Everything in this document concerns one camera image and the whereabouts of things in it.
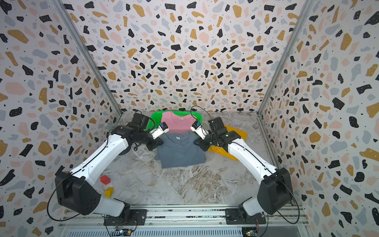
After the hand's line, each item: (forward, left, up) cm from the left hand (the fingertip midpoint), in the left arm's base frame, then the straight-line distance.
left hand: (162, 140), depth 81 cm
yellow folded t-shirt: (+4, -35, -17) cm, 40 cm away
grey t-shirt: (-3, -9, -5) cm, 10 cm away
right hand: (-1, -19, +1) cm, 19 cm away
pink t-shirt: (+25, -5, -15) cm, 30 cm away
